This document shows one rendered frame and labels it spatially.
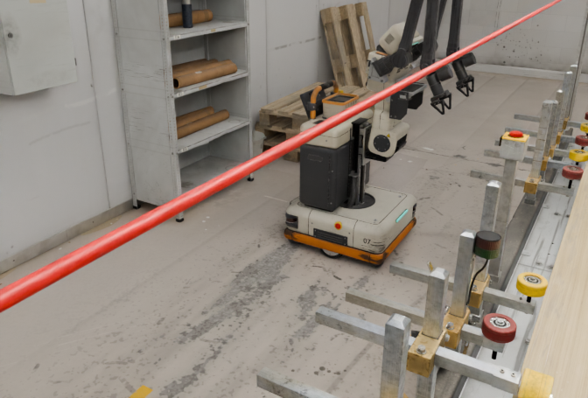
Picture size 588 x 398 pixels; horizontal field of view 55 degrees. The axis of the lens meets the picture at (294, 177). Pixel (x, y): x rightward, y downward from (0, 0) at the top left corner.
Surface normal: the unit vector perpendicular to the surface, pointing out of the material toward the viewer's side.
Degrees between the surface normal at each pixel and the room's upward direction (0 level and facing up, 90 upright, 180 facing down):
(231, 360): 0
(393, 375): 90
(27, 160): 90
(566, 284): 0
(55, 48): 90
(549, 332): 0
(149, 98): 90
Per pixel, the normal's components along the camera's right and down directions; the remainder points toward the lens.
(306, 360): 0.00, -0.93
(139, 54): -0.51, 0.33
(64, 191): 0.86, 0.20
